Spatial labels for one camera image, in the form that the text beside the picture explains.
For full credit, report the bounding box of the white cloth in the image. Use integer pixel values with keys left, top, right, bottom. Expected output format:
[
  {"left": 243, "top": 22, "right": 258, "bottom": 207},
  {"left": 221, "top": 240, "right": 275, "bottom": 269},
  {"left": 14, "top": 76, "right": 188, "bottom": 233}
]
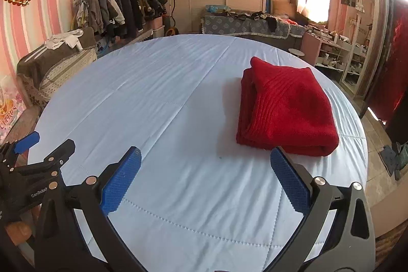
[{"left": 45, "top": 29, "right": 84, "bottom": 50}]

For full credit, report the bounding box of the garment steamer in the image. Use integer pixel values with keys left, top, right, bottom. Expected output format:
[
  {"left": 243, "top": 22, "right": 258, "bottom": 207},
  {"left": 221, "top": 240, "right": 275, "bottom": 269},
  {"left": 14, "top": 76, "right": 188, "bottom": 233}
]
[{"left": 165, "top": 0, "right": 177, "bottom": 36}]

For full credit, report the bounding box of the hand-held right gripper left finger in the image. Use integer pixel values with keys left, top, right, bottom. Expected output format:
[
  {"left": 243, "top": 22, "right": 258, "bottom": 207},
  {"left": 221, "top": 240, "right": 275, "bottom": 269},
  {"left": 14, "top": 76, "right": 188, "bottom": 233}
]
[{"left": 34, "top": 146, "right": 147, "bottom": 272}]

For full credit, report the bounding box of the pile of clothes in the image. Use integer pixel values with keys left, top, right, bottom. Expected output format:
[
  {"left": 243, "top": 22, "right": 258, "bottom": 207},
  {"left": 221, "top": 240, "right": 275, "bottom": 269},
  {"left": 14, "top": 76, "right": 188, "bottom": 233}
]
[{"left": 220, "top": 11, "right": 278, "bottom": 30}]

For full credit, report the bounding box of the dotted lace furniture cover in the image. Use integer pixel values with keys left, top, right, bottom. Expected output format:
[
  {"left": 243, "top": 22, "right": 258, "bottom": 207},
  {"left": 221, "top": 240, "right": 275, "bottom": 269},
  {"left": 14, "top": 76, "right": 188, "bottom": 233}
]
[{"left": 17, "top": 47, "right": 98, "bottom": 107}]

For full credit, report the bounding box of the pink printed board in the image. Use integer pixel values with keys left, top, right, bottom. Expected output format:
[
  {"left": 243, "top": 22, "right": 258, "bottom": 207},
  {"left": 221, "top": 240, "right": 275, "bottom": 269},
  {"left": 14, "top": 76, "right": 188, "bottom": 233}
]
[{"left": 0, "top": 74, "right": 21, "bottom": 140}]

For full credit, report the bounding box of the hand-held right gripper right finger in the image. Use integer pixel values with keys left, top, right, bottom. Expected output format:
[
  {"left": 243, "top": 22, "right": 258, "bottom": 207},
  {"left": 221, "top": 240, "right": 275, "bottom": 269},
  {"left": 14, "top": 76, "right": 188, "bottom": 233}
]
[{"left": 269, "top": 146, "right": 375, "bottom": 272}]

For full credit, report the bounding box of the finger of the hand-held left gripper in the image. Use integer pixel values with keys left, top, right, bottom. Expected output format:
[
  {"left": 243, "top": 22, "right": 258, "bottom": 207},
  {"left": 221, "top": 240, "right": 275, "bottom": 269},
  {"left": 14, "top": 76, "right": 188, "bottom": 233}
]
[
  {"left": 0, "top": 131, "right": 40, "bottom": 166},
  {"left": 13, "top": 139, "right": 76, "bottom": 178}
]

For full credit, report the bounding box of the red knitted sweater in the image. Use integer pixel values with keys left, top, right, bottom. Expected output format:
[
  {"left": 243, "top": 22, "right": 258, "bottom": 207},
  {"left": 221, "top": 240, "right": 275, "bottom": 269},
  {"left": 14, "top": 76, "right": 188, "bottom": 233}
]
[{"left": 236, "top": 56, "right": 339, "bottom": 157}]

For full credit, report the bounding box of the row of hanging dark jackets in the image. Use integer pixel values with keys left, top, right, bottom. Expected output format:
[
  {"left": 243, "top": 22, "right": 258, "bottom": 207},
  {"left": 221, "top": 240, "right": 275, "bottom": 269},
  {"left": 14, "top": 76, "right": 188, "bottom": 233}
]
[{"left": 76, "top": 0, "right": 168, "bottom": 37}]

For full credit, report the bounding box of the dark red hanging cloth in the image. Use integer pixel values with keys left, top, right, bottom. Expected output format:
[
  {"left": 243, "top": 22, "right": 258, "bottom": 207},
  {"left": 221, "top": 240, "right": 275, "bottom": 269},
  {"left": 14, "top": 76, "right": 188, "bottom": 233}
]
[{"left": 363, "top": 0, "right": 408, "bottom": 145}]

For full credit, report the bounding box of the white shelf unit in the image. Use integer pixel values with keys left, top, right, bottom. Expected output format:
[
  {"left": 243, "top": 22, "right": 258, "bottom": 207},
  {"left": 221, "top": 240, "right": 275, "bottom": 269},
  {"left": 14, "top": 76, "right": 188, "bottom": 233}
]
[{"left": 314, "top": 27, "right": 367, "bottom": 75}]

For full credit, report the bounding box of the sofa with blue patterned cover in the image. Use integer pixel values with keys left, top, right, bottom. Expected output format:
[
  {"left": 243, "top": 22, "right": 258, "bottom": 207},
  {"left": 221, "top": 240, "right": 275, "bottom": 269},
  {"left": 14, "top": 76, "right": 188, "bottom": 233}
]
[{"left": 200, "top": 4, "right": 307, "bottom": 49}]

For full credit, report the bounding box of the grey slipper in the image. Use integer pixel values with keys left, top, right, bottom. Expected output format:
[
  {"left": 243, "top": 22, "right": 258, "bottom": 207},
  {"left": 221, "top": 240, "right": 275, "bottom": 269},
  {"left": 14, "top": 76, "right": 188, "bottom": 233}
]
[
  {"left": 379, "top": 145, "right": 399, "bottom": 177},
  {"left": 393, "top": 141, "right": 408, "bottom": 181}
]

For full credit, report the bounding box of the light blue bed sheet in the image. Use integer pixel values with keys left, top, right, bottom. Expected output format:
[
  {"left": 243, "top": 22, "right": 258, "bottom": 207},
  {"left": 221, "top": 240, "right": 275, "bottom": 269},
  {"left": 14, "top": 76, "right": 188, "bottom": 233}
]
[{"left": 27, "top": 34, "right": 368, "bottom": 272}]

